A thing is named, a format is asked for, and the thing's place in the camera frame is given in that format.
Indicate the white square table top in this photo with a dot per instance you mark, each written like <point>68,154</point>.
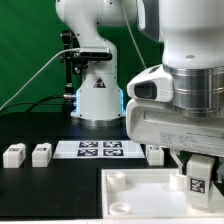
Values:
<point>145,194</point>

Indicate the black camera on stand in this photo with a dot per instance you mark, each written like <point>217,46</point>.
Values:
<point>76,60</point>

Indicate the white fiducial marker sheet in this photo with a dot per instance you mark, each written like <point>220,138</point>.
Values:
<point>112,149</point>

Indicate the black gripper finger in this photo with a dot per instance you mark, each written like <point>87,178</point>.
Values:
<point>220,171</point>

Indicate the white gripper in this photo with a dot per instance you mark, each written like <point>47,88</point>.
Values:
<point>158,124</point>

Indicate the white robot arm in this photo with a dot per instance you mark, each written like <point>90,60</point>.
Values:
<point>176,99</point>

